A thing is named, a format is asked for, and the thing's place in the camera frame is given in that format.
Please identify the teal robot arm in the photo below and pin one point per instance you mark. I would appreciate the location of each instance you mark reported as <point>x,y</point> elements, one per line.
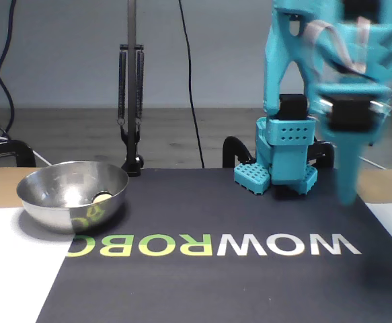
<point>276,50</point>

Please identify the black table clamp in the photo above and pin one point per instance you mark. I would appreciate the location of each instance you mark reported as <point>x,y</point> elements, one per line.
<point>10,149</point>
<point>323,151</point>
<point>231,148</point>

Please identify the metal bowl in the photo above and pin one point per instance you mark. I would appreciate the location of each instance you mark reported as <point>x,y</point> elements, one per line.
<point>47,208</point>

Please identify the cork ball with black base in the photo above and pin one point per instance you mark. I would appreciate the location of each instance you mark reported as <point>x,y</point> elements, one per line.
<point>102,198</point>

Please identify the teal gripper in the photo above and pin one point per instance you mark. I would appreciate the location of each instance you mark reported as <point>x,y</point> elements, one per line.
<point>349,114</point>

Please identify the black WOWROBO mat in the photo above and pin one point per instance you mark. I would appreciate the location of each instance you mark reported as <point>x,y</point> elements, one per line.
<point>182,286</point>

